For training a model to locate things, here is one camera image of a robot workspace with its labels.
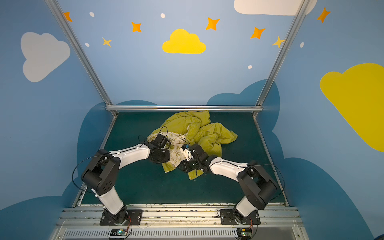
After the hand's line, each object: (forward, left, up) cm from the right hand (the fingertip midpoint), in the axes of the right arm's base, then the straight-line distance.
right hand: (181, 164), depth 86 cm
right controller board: (-30, -34, -8) cm, 46 cm away
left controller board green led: (-33, +27, -7) cm, 44 cm away
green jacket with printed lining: (+29, -2, -3) cm, 30 cm away
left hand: (+6, +9, -5) cm, 13 cm away
